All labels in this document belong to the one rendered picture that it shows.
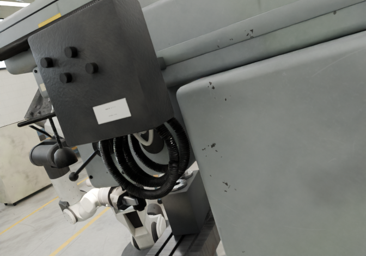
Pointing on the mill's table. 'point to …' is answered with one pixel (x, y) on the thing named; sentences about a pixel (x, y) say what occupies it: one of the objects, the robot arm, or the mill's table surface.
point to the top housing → (18, 28)
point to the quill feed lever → (90, 159)
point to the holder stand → (187, 204)
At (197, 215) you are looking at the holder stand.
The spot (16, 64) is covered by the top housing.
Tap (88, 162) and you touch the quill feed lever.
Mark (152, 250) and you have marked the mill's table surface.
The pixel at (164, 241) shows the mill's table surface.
